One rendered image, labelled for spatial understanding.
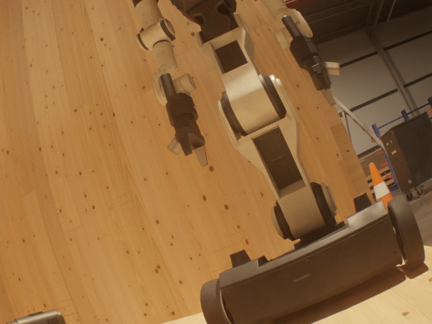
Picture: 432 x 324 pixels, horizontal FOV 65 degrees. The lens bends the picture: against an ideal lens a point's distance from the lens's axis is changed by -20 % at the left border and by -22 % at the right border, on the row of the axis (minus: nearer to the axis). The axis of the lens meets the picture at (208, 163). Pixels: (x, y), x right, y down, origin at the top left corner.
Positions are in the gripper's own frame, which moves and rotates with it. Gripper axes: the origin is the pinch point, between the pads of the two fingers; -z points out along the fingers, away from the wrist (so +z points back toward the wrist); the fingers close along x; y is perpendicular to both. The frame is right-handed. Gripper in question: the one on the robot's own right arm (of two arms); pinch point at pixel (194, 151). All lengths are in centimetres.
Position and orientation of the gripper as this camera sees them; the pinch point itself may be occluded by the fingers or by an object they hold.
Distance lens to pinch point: 123.6
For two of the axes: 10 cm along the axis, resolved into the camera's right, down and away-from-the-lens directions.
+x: -3.9, -2.7, -8.8
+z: -2.9, -8.7, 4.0
